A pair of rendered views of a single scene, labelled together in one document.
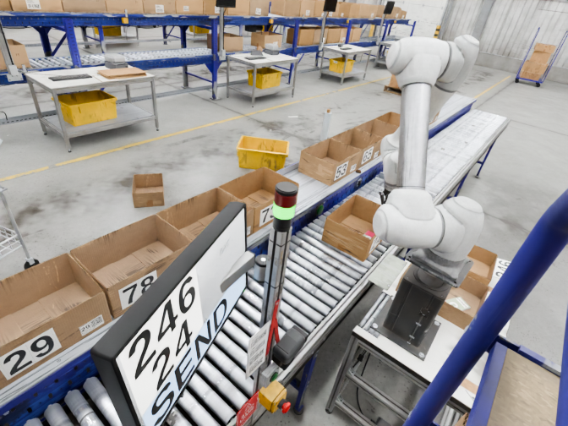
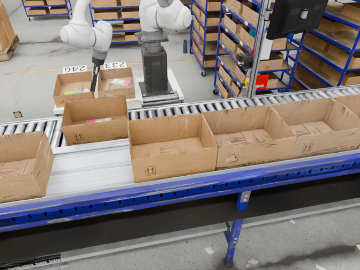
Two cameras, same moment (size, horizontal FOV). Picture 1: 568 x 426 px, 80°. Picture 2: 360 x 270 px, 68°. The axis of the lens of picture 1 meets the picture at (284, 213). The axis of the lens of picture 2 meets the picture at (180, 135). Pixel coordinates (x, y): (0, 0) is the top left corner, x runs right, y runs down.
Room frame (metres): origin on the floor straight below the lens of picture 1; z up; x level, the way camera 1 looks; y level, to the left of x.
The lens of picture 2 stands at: (2.39, 0.89, 1.84)
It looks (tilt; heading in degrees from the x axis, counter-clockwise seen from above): 38 degrees down; 224
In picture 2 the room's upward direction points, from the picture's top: straight up
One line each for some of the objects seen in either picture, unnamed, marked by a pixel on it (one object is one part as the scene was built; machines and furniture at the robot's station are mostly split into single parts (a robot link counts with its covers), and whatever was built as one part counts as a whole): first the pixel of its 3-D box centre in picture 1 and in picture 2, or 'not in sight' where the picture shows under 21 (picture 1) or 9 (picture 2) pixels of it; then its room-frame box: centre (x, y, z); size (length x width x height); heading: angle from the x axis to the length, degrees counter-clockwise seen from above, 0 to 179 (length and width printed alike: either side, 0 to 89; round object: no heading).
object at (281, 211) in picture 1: (284, 202); not in sight; (0.65, 0.00, 1.62); 0.05 x 0.05 x 0.06
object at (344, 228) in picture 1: (359, 225); (98, 120); (1.73, -0.48, 0.83); 0.39 x 0.29 x 0.17; 147
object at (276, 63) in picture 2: not in sight; (258, 57); (-0.02, -0.32, 0.79); 0.40 x 0.30 x 0.10; 56
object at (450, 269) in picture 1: (444, 251); (149, 32); (1.09, -0.66, 1.21); 0.22 x 0.18 x 0.06; 142
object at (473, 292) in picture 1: (441, 288); (116, 83); (1.30, -0.87, 0.80); 0.38 x 0.28 x 0.10; 55
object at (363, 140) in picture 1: (355, 147); not in sight; (2.66, -0.52, 0.96); 0.39 x 0.29 x 0.17; 145
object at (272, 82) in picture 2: not in sight; (255, 75); (-0.03, -0.32, 0.59); 0.40 x 0.30 x 0.10; 53
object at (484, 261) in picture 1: (456, 258); (75, 88); (1.58, -1.05, 0.80); 0.38 x 0.28 x 0.10; 58
